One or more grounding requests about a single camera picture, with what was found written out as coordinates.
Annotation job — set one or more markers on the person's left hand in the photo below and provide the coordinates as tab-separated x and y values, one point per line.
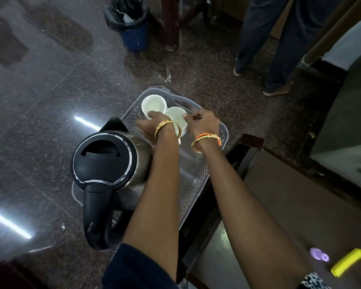
149	124

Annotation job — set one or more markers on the person's right hand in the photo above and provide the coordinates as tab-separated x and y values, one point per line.
204	123

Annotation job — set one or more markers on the person's right fingers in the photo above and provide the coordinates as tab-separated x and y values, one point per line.
191	116

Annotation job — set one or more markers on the person's left fingers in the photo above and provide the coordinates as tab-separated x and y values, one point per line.
143	120

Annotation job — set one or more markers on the white ceramic cup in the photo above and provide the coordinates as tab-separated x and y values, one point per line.
175	114
154	103

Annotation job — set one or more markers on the person's left forearm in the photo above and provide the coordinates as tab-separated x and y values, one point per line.
156	189

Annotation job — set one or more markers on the person's right forearm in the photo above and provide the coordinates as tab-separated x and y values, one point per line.
246	213

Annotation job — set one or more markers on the orange beaded bangle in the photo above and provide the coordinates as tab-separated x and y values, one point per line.
209	136

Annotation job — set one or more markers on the thin gold bangle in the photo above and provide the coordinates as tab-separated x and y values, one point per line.
195	147

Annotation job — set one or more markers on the clear plastic perforated tray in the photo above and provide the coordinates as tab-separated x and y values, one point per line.
192	171

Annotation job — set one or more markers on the steel electric kettle black lid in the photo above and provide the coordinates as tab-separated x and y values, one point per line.
105	165

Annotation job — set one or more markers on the blue trash bin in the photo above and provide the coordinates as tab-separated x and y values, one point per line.
134	37

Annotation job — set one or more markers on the dark wooden furniture leg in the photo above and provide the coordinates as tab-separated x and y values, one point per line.
170	24

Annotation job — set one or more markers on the black bin liner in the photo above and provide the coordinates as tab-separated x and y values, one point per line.
128	13

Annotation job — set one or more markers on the dark blue sleeve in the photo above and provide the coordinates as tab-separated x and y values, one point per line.
132	270

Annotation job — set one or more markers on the grey cabinet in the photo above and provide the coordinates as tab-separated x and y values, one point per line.
346	123

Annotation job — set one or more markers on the purple plastic cap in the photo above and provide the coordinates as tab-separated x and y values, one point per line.
318	255

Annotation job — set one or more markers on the black white patterned sleeve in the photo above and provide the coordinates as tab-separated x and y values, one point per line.
314	282

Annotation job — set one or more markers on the yellow plastic clip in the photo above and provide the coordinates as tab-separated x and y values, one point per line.
347	264

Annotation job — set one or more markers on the dark wooden table frame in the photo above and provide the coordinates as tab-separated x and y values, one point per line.
204	207

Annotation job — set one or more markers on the brown wooden rail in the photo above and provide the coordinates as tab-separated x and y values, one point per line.
334	33

